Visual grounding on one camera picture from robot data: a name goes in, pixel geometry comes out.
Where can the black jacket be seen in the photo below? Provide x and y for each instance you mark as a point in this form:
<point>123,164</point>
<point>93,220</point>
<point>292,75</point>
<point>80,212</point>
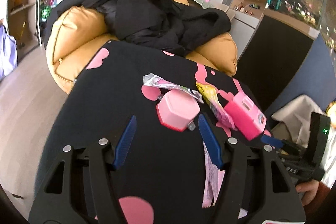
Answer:
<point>161,24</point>

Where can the pink stick wrapper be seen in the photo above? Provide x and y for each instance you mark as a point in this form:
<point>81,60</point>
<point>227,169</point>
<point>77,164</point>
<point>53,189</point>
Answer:
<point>213,181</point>

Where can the black pink patterned tablecloth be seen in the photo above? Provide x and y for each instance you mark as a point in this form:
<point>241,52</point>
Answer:
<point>164,172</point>

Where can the orange leather armchair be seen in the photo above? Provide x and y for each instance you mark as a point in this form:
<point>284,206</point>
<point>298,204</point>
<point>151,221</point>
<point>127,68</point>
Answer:
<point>77,29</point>

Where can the blue partition panel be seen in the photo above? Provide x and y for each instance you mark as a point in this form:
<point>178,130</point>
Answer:
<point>315,78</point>

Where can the fish tank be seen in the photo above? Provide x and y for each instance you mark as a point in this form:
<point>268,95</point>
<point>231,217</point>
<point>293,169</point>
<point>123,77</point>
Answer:
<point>317,14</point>

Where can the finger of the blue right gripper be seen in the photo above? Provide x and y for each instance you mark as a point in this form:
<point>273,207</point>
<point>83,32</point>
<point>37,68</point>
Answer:
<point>269,140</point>

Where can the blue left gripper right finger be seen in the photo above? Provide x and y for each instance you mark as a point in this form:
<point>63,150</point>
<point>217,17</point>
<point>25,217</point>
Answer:
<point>213,146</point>

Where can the person's right hand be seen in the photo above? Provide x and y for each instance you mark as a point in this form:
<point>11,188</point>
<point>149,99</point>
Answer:
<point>309,190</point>

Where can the yellow pink snack wrapper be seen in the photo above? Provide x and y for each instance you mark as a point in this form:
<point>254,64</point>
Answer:
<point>209,93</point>

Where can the purple plastic bag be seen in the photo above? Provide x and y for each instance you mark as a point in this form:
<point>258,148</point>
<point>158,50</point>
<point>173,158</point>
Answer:
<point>8,53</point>

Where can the cartoon tissue pack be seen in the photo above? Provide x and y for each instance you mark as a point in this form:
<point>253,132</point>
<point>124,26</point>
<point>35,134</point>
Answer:
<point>155,81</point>

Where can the white wall cabinet with shelves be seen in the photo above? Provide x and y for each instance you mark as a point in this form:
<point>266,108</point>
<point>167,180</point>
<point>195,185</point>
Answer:
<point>245,16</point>

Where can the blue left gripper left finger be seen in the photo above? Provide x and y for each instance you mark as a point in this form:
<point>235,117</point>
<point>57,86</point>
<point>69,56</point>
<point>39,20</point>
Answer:
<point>122,147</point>

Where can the pink hexagonal box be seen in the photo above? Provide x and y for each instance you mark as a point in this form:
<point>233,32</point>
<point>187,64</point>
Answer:
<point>177,110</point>

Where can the pink milk carton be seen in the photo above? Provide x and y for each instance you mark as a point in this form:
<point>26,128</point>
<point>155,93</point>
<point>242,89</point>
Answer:
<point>246,116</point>

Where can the wooden shelf unit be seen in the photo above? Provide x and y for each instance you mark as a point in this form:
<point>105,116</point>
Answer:
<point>22,22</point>

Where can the toys on floor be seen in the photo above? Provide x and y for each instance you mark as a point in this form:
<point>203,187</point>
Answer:
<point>46,7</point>

